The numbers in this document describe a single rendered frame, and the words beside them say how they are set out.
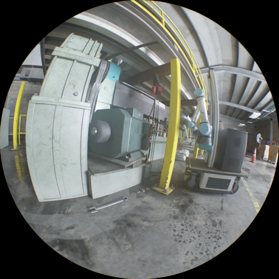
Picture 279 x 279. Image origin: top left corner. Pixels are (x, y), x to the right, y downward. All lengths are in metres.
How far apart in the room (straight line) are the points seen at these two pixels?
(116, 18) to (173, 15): 3.78
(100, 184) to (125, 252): 0.61
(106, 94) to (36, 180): 1.44
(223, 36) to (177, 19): 2.32
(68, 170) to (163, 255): 0.91
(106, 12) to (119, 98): 1.39
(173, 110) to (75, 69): 1.05
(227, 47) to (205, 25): 1.74
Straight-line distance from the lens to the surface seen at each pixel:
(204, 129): 1.06
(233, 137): 1.36
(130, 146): 0.94
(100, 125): 0.81
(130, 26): 1.60
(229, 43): 6.49
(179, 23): 5.32
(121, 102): 1.69
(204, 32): 5.86
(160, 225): 0.83
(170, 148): 1.06
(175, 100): 1.12
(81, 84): 0.95
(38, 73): 3.91
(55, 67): 1.01
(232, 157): 1.39
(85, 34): 1.79
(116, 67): 1.92
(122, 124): 0.80
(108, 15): 1.57
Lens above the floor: 0.65
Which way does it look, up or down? 4 degrees down
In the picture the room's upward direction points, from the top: 6 degrees clockwise
